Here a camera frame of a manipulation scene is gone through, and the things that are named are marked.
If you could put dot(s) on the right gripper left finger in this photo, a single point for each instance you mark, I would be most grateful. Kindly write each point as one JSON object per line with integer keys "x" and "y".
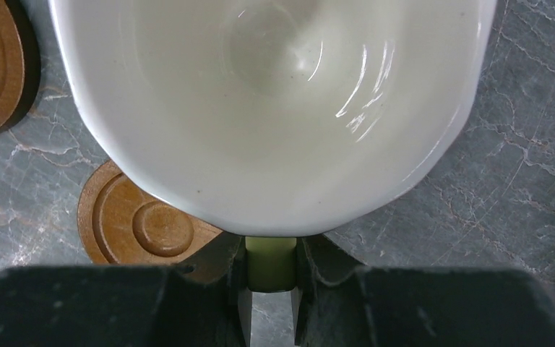
{"x": 201, "y": 301}

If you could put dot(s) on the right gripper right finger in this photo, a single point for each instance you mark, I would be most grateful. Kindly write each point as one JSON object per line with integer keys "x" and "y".
{"x": 339, "y": 301}

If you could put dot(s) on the yellow mug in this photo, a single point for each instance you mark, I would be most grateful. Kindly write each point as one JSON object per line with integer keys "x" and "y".
{"x": 273, "y": 120}

